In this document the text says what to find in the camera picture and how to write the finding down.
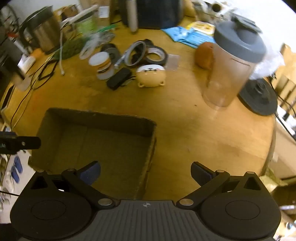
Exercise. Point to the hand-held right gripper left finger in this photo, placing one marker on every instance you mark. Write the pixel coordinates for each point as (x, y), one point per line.
(91, 173)

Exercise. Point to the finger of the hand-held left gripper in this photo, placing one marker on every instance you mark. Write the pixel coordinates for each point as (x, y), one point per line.
(30, 142)

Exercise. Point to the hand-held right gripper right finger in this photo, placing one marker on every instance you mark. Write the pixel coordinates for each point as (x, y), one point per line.
(201, 173)

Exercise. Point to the cardboard box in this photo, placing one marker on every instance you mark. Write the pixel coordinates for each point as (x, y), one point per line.
(104, 148)

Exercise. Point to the black rectangular case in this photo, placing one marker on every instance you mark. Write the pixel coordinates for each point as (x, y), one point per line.
(118, 77)

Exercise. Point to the white jar yellow label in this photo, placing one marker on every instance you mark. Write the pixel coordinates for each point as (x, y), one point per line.
(101, 64)

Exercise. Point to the small silver stick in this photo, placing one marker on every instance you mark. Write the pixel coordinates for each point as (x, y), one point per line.
(118, 63)

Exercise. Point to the black tape roll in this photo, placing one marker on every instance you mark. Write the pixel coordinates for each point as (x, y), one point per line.
(161, 59)

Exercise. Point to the black ribbed round object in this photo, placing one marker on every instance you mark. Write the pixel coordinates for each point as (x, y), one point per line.
(136, 57)

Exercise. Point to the thin grey tape roll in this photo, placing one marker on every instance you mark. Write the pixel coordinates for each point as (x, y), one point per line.
(129, 49)

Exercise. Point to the blue slipper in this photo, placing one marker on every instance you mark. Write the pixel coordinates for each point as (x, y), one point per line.
(18, 164)
(14, 175)

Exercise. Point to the black tablet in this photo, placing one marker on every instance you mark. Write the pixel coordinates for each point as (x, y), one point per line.
(5, 97)

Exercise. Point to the white tissue box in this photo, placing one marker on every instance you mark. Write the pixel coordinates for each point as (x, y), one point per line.
(26, 62)

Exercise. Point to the clear water bottle dark lid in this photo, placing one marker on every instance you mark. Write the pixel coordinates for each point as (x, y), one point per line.
(12, 60)

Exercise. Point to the black round stand base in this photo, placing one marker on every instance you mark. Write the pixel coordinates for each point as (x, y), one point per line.
(259, 98)

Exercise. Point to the green bag of vegetables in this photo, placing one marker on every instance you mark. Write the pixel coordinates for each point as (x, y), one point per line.
(71, 47)

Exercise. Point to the clear shaker bottle grey lid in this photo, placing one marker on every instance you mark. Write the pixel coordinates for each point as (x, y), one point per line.
(231, 69)

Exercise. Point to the steel electric kettle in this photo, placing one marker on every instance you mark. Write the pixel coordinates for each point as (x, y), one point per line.
(46, 32)

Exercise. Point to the crumpled clear plastic bag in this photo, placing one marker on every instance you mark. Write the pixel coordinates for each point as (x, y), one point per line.
(89, 47)

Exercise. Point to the clear plastic packet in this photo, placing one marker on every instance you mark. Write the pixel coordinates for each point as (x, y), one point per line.
(172, 62)

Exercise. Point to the orange fruit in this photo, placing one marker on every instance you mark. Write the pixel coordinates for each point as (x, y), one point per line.
(203, 55)

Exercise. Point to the green label canister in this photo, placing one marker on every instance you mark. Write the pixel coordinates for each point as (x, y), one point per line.
(85, 23)

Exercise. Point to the white plastic bag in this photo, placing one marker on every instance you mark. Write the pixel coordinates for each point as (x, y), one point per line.
(270, 61)

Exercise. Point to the blue wet wipes packet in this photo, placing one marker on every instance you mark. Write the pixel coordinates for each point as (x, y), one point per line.
(200, 40)
(177, 33)

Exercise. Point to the white power strip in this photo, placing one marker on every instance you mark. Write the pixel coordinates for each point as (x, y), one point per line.
(76, 16)

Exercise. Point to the wooden chair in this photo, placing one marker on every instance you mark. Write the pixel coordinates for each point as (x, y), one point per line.
(286, 69)

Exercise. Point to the small black block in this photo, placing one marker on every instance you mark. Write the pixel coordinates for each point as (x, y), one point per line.
(148, 42)

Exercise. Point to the yellow wet wipes packet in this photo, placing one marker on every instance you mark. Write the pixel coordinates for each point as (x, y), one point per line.
(202, 26)

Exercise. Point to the tall cardboard carton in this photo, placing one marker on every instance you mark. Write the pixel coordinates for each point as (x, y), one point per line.
(104, 11)

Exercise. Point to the black air fryer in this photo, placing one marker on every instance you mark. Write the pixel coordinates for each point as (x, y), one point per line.
(159, 11)

